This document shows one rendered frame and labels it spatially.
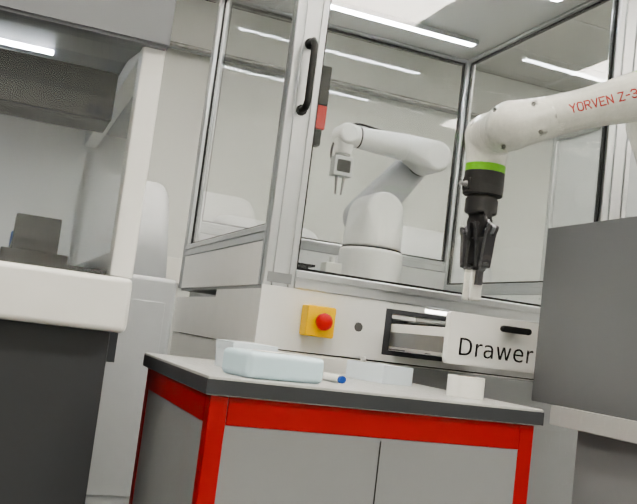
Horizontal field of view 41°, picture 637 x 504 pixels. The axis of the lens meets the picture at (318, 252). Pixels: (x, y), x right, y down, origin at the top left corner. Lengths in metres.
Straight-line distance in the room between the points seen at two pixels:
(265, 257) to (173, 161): 3.26
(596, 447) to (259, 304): 0.79
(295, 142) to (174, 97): 3.28
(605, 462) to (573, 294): 0.34
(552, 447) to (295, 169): 1.00
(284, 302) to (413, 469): 0.65
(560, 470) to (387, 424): 1.01
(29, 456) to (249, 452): 0.52
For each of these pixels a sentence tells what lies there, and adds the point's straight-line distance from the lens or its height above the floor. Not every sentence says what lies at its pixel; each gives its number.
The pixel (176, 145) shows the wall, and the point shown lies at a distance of 5.23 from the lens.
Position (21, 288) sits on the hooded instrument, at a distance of 1.64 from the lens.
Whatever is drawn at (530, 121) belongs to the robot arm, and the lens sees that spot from 1.86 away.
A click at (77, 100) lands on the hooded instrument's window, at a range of 1.70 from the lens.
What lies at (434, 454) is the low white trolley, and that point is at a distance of 1.51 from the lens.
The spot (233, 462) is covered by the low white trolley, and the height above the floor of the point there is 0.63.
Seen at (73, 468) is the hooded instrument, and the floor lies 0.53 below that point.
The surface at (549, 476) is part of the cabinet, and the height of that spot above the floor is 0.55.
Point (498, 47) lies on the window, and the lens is 2.37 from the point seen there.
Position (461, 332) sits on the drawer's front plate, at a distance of 1.83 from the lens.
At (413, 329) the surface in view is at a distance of 2.00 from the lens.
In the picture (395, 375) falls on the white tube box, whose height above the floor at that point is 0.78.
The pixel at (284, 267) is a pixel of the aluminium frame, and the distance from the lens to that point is 1.99.
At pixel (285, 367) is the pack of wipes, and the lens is 1.40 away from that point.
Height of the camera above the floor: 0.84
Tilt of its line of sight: 6 degrees up
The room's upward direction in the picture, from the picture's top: 7 degrees clockwise
